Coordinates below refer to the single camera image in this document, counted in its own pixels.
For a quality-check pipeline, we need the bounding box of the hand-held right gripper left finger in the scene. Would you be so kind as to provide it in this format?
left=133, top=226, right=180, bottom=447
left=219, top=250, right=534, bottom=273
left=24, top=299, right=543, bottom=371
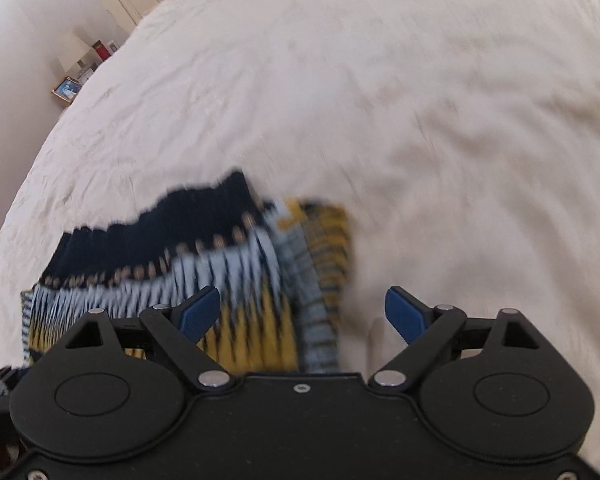
left=62, top=286, right=231, bottom=392

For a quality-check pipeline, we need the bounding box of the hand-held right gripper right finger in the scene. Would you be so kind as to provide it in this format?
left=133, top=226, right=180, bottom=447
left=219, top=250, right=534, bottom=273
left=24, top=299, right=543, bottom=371
left=368, top=286, right=542, bottom=392

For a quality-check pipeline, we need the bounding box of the patterned navy yellow knit sweater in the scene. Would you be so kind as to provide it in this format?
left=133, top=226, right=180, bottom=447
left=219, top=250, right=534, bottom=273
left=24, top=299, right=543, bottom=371
left=20, top=170, right=354, bottom=376

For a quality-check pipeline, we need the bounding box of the cream white bedspread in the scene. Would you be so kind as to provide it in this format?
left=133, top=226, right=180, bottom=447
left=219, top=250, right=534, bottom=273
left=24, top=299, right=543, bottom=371
left=0, top=0, right=600, bottom=476

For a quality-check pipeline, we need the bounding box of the white shade table lamp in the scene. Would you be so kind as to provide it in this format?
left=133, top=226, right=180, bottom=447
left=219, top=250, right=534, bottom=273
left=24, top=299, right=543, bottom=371
left=57, top=30, right=89, bottom=70

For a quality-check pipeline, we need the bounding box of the gold photo frame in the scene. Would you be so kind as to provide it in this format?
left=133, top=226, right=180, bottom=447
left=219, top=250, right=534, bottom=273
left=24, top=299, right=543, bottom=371
left=51, top=76, right=84, bottom=106

